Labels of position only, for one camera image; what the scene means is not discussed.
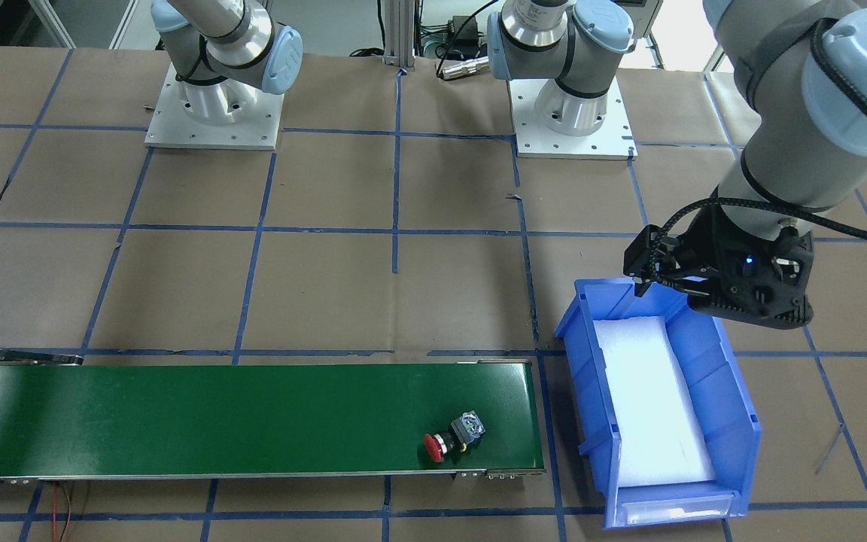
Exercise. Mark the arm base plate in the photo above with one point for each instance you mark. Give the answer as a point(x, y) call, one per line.
point(549, 123)
point(226, 116)

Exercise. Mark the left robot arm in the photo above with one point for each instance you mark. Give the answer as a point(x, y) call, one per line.
point(801, 65)

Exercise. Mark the black power brick top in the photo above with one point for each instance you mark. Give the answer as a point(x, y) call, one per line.
point(462, 30)

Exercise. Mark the blue bin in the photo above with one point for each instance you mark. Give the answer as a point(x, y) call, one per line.
point(729, 424)

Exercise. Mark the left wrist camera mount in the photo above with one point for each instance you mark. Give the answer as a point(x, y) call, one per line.
point(751, 280)

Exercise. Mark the red push button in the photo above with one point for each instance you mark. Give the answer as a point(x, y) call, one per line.
point(463, 432)

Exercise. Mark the aluminium frame post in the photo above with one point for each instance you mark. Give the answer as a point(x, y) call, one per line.
point(399, 20)

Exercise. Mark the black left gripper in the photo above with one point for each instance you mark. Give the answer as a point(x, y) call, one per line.
point(704, 242)

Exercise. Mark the white foam pad bin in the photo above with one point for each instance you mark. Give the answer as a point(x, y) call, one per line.
point(662, 442)

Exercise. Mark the silver metal cylinder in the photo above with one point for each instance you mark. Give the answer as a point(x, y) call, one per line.
point(464, 69)

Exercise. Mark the green conveyor belt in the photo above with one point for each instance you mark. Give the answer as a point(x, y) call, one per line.
point(178, 422)

